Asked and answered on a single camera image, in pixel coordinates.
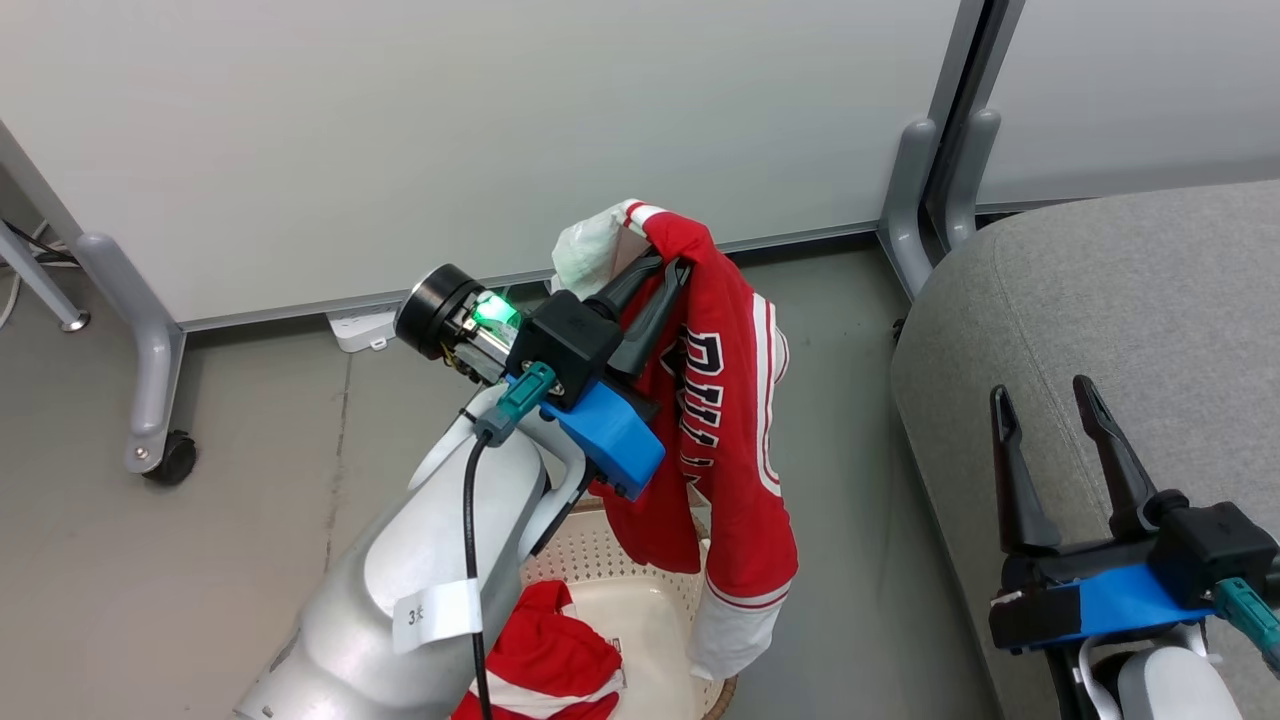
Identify wide white partition panel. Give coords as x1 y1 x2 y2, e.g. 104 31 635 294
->
0 0 986 333

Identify thin grey metal stand leg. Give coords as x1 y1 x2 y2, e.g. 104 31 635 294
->
0 220 92 333

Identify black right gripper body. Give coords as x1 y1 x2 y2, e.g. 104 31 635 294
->
1002 489 1280 607

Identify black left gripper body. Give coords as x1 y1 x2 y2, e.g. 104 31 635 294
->
394 263 627 412

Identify teal cable connector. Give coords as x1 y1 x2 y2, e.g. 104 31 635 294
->
474 362 557 447
1212 577 1280 674

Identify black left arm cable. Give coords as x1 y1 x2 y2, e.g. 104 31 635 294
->
461 435 494 720

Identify white power strip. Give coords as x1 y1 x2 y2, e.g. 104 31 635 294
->
326 306 402 355

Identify narrow white partition panel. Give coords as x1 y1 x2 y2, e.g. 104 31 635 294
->
975 0 1280 213

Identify grey partition leg with caster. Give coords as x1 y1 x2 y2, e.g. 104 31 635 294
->
74 232 188 476

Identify grey fabric sofa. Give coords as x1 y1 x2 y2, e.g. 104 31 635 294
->
890 180 1280 720

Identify white paper label tape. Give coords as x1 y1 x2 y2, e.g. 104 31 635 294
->
391 577 484 656

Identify teal right cable connector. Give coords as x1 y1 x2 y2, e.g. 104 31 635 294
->
1212 577 1280 674

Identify teal left cable connector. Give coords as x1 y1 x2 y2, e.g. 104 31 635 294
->
474 362 557 447

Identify white perforated laundry basket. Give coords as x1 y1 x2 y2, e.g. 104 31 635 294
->
520 495 741 720

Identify red jersey with white sleeves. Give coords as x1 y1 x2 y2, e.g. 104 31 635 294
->
552 198 801 683

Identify grey partition foot bracket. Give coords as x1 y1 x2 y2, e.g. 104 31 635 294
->
944 107 1003 252
877 117 947 302

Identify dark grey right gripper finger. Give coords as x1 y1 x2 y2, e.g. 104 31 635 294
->
989 384 1062 557
1072 374 1162 542

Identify red white striped garment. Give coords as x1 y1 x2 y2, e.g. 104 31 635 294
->
450 580 627 720

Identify black caster wheel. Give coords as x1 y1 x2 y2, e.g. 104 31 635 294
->
142 430 199 488

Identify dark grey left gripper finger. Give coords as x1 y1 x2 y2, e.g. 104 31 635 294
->
585 256 667 319
605 259 694 387

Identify thin floor cables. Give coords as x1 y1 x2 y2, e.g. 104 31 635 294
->
0 218 79 331

